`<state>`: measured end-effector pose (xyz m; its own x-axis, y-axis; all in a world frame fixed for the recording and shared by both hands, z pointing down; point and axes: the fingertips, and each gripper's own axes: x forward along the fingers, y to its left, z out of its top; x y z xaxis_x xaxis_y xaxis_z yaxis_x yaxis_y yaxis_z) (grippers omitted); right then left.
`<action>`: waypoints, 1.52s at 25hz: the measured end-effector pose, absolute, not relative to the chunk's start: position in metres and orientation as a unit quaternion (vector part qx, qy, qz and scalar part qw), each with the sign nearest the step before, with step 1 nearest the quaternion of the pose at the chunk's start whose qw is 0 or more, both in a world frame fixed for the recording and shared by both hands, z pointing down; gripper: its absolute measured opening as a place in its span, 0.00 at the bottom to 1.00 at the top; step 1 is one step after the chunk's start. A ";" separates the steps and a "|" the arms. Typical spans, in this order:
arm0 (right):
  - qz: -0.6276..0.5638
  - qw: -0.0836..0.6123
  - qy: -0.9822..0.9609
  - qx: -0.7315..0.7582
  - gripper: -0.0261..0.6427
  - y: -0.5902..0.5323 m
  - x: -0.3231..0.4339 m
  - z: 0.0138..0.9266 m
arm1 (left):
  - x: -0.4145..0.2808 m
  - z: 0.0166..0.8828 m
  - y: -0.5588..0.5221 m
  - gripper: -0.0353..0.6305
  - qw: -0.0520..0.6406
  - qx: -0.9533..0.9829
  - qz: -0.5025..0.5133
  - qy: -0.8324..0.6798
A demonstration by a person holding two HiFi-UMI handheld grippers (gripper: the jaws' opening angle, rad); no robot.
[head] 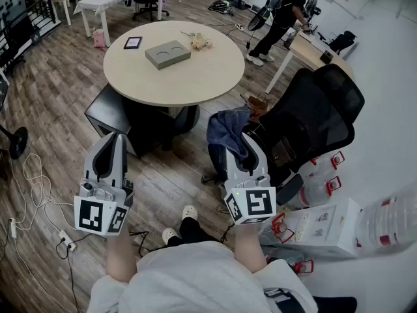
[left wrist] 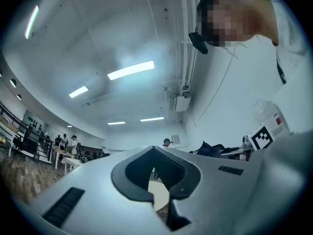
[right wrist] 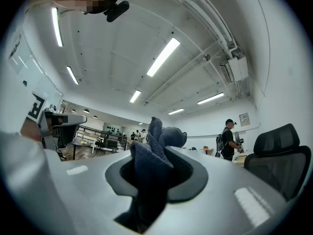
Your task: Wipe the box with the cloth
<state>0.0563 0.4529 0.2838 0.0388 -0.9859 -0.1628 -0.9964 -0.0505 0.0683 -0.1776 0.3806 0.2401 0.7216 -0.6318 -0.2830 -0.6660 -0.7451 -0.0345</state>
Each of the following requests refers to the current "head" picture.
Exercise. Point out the person's left forearm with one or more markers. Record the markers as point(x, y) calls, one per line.
point(119, 259)

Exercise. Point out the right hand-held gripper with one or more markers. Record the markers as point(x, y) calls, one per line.
point(259, 202)

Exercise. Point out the white power strip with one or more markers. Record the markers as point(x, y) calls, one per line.
point(67, 240)
point(12, 228)
point(239, 27)

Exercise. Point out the black panel with yellow marks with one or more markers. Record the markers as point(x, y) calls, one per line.
point(3, 93)

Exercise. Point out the black picture frame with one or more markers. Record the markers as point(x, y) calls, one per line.
point(133, 42)

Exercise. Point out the black metal railing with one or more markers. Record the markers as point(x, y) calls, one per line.
point(19, 28)

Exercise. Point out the white water dispenser carton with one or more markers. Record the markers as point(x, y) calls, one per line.
point(329, 230)

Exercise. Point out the white clog shoe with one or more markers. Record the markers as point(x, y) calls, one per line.
point(169, 235)
point(189, 212)

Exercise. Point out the brown leather bag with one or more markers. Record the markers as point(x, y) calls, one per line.
point(284, 152)

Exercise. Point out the black mesh office chair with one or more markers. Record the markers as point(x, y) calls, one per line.
point(312, 116)

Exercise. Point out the black round stand base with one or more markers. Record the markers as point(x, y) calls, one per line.
point(18, 142)

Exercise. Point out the dark blue cloth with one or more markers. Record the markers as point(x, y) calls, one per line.
point(228, 126)

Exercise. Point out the person's right forearm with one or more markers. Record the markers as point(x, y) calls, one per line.
point(249, 249)

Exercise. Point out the black table pedestal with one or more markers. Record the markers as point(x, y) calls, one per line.
point(190, 117)

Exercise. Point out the black power adapter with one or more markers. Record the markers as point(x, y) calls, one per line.
point(326, 58)

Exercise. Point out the black swivel chair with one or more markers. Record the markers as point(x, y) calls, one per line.
point(148, 3)

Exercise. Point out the pale flower bouquet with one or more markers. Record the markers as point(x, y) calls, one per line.
point(200, 42)

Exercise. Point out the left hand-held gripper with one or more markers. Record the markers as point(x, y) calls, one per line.
point(94, 215)

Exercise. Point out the pink bag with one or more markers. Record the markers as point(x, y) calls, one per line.
point(99, 39)

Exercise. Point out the brown paper bag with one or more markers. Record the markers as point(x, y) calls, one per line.
point(259, 104)

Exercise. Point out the person's light grey shirt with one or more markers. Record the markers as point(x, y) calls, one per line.
point(195, 282)

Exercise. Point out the person's black trousers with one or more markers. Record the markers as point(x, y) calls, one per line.
point(192, 231)

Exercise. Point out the wooden desk with white legs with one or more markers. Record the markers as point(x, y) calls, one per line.
point(309, 52)

